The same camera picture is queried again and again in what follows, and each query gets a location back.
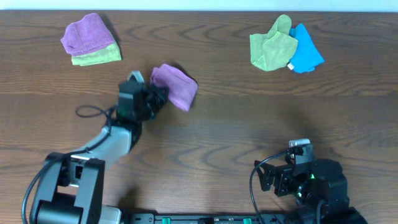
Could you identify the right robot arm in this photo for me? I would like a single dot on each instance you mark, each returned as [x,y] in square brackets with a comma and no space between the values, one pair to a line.
[319,185]

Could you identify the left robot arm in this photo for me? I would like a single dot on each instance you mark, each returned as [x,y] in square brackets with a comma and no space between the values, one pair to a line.
[69,187]

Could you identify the blue cloth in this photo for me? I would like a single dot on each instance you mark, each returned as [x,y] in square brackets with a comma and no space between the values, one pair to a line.
[306,56]

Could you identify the purple microfiber cloth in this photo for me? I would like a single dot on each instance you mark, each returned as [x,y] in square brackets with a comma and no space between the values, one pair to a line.
[182,89]

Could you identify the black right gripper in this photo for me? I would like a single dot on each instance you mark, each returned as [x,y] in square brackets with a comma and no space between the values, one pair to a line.
[283,173]

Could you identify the crumpled green cloth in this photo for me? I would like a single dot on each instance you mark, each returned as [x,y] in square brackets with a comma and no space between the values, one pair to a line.
[274,49]

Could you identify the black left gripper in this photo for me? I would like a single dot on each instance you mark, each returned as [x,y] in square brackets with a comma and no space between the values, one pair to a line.
[154,100]

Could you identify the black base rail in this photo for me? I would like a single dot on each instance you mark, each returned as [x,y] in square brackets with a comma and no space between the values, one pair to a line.
[152,218]

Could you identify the folded green cloth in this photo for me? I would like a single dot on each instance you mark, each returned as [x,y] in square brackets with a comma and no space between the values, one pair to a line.
[108,54]

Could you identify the folded purple cloth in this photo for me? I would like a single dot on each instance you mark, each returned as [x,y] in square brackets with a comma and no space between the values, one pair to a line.
[86,36]

